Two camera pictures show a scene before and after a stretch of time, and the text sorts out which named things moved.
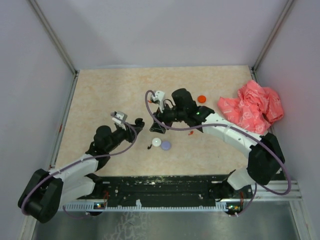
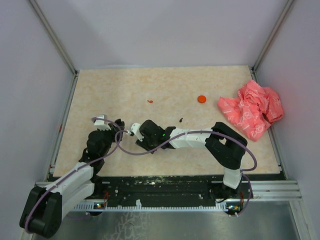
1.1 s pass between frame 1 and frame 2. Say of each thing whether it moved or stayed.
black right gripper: moved
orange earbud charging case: stayed
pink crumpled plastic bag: stayed
